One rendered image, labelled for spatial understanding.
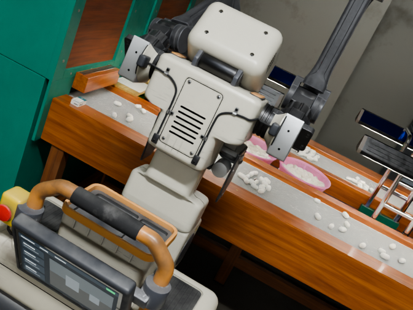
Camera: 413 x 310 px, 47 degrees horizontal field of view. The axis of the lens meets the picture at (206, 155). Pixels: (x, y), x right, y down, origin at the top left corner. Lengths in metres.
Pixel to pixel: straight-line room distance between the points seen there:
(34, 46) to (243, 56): 0.98
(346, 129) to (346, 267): 2.79
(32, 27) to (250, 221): 1.07
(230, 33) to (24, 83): 1.01
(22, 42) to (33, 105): 0.24
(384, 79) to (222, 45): 3.34
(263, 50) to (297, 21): 2.59
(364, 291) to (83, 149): 1.17
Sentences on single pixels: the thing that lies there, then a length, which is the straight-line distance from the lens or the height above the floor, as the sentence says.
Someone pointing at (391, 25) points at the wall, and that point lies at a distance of 4.40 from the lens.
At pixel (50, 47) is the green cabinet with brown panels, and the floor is 0.95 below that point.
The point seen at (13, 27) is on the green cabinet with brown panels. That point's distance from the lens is 1.97.
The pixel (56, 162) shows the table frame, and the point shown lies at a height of 0.52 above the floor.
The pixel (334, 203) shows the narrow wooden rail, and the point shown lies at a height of 0.76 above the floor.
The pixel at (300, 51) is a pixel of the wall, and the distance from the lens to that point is 3.76.
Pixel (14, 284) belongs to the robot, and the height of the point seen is 0.74.
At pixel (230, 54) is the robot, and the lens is 1.16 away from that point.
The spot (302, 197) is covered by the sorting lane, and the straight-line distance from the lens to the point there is 2.11.
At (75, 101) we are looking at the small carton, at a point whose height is 0.78.
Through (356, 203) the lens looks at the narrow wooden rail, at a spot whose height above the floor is 0.70.
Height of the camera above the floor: 1.49
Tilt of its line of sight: 22 degrees down
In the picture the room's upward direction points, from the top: 25 degrees clockwise
